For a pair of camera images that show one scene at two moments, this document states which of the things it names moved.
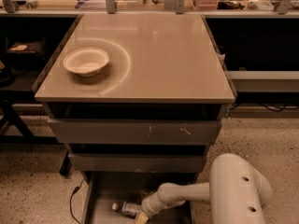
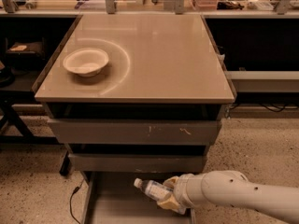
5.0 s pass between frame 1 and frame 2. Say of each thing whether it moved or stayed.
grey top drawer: stayed
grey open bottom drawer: stayed
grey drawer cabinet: stayed
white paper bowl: stayed
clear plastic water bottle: moved
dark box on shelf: stayed
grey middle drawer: stayed
